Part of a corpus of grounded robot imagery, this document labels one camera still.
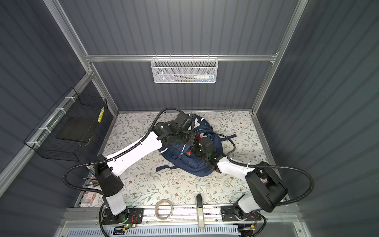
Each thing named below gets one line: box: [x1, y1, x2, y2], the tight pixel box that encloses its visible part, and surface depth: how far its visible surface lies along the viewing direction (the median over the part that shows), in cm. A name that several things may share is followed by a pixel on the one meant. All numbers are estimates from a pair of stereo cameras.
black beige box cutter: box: [196, 193, 205, 230], surface depth 73 cm
